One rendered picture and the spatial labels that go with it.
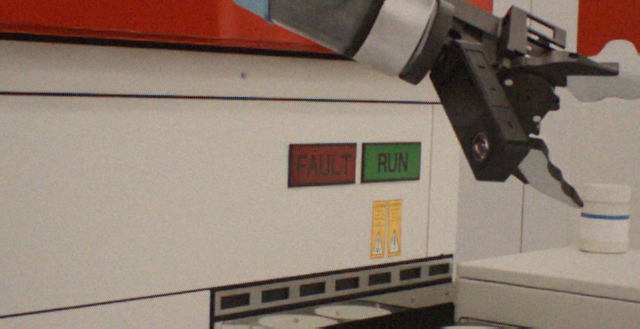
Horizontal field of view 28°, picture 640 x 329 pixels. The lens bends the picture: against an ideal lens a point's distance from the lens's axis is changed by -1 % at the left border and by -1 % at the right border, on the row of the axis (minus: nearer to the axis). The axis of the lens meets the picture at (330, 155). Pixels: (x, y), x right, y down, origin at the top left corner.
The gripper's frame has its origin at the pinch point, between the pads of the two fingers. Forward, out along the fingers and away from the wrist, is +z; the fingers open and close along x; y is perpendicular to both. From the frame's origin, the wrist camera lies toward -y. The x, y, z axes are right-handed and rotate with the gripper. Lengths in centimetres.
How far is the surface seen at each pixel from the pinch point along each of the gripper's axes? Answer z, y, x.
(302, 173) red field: -17.9, 22.2, 37.6
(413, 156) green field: -4, 37, 42
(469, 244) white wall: 90, 232, 234
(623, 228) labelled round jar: 33, 53, 51
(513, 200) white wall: 104, 260, 231
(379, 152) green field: -9, 33, 39
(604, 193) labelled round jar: 28, 56, 49
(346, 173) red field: -12.4, 27.4, 39.6
